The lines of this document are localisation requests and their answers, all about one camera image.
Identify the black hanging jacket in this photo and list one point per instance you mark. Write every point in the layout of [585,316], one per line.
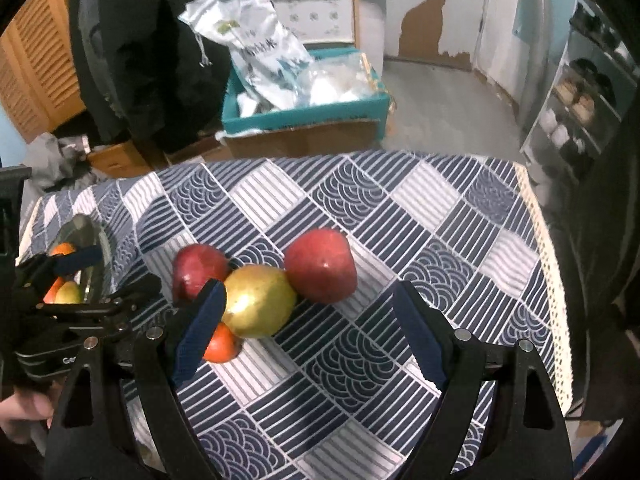
[130,50]

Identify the white door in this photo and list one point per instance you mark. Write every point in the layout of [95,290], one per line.
[500,20]

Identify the clear plastic bag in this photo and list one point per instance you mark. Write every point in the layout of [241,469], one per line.
[340,77]

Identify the white patterned box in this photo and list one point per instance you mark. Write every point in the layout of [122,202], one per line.
[315,15]

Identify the grey clothes pile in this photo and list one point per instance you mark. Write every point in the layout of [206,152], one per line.
[55,160]

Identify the wooden louvered door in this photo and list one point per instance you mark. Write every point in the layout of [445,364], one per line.
[55,45]
[20,95]

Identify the white shoe rack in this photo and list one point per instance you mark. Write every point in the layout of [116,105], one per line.
[550,110]

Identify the small tangerine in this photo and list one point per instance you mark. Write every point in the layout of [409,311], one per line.
[225,345]

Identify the dark red apple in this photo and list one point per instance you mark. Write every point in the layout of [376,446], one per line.
[197,267]

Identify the silver vertical pipe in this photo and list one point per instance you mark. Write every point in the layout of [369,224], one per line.
[535,35]

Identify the teal plastic bin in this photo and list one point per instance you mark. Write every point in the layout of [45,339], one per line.
[305,110]

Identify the blue white patterned tablecloth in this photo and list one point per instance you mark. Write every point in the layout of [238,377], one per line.
[400,240]

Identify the clear glass bowl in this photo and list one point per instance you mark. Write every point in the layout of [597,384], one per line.
[95,237]

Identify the bright red apple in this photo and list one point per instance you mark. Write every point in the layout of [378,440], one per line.
[320,265]

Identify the person's left hand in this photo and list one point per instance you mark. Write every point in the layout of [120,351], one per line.
[20,412]

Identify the wooden shelf rack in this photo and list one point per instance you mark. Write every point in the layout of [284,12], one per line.
[354,5]

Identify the yellow green pear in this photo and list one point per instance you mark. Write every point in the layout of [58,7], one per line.
[70,293]
[257,302]

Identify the brown cardboard box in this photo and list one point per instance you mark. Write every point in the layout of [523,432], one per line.
[300,137]

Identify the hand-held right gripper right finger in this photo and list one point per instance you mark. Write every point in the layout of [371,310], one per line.
[417,340]

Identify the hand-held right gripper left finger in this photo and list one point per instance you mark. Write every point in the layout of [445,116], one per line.
[200,330]

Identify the wooden drawer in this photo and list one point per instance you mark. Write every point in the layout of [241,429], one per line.
[122,157]

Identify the white printed rice bag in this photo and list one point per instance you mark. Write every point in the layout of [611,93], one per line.
[250,45]

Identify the large orange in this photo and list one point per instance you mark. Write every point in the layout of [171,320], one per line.
[62,249]
[51,291]

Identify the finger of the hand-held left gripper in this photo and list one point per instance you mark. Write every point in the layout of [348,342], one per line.
[135,290]
[75,258]

